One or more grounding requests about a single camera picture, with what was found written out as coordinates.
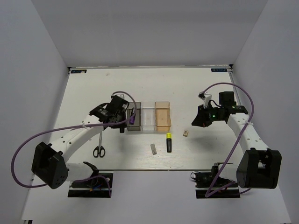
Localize grey eraser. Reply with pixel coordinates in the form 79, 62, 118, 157
150, 144, 157, 155

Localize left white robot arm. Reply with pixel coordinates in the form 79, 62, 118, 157
31, 92, 129, 189

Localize clear transparent bin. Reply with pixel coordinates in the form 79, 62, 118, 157
141, 102, 156, 132

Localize purple highlighter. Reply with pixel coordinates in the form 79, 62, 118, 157
129, 107, 136, 125

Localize dark grey transparent bin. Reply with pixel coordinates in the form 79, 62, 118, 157
127, 102, 141, 131

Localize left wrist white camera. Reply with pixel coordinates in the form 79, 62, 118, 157
111, 93, 125, 99

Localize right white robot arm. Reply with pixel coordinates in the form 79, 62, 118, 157
191, 91, 282, 189

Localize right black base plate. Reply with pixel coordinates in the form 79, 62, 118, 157
190, 163, 241, 200

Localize left blue corner label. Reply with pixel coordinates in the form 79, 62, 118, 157
70, 70, 87, 74

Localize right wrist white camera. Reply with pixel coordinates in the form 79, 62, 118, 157
198, 91, 212, 108

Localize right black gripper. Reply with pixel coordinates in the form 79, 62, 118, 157
192, 103, 224, 127

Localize black handled scissors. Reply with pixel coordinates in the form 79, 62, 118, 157
93, 133, 106, 158

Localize blue corner label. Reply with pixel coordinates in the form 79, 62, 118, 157
211, 68, 228, 72
70, 70, 87, 74

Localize yellow highlighter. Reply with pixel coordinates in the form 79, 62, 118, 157
166, 133, 172, 153

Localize wrist white camera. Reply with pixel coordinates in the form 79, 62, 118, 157
111, 93, 125, 99
198, 91, 212, 108

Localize beige pencil sharpener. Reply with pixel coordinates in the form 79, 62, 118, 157
183, 130, 189, 137

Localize right blue corner label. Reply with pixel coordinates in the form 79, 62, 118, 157
211, 68, 228, 72

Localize orange transparent bin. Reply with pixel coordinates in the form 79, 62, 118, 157
155, 101, 171, 133

